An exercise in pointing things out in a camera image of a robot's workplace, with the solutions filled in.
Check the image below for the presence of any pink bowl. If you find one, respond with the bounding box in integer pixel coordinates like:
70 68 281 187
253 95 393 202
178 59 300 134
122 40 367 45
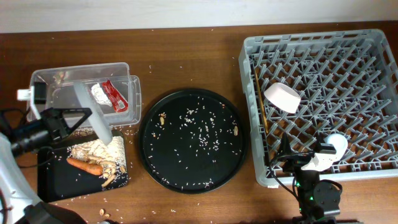
264 83 301 113

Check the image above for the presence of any black round tray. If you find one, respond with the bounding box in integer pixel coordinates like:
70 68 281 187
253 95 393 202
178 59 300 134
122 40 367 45
139 88 249 194

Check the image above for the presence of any red snack wrapper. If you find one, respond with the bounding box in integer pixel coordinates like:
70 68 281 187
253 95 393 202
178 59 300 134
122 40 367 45
101 80 128 113

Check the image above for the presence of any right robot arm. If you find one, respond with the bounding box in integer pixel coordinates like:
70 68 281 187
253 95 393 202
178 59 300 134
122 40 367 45
276 133 343 224

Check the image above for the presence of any black rectangular bin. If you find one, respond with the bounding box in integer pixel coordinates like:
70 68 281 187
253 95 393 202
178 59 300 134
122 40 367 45
37 134 128 203

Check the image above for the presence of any grey dishwasher rack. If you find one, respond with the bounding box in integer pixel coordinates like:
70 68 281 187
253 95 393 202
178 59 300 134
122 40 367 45
238 29 397 188

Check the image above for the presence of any light blue cup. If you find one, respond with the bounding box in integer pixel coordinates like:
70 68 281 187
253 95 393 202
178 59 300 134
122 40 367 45
324 133 348 162

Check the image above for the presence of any clear plastic bin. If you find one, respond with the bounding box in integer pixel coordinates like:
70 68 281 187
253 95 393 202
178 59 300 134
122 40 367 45
30 62 141 126

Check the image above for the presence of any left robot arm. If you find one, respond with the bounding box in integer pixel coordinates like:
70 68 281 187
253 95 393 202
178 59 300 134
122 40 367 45
1 108 92 224

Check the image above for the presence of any grey bowl with rice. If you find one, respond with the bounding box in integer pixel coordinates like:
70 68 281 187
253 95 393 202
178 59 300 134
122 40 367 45
73 82 113 146

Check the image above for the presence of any white tissue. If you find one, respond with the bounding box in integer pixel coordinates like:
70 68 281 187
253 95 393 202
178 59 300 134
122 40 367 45
91 83 112 106

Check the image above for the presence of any orange carrot piece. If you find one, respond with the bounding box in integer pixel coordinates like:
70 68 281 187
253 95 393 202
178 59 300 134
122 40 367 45
67 157 103 175

